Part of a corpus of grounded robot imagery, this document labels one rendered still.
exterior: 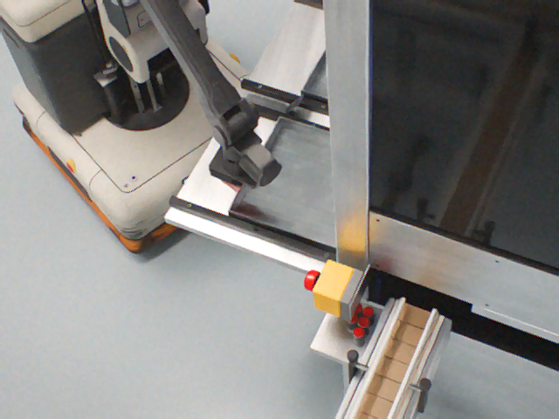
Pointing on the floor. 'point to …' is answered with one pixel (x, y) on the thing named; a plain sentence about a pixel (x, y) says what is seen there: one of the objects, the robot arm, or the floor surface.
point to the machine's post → (351, 131)
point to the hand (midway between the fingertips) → (238, 187)
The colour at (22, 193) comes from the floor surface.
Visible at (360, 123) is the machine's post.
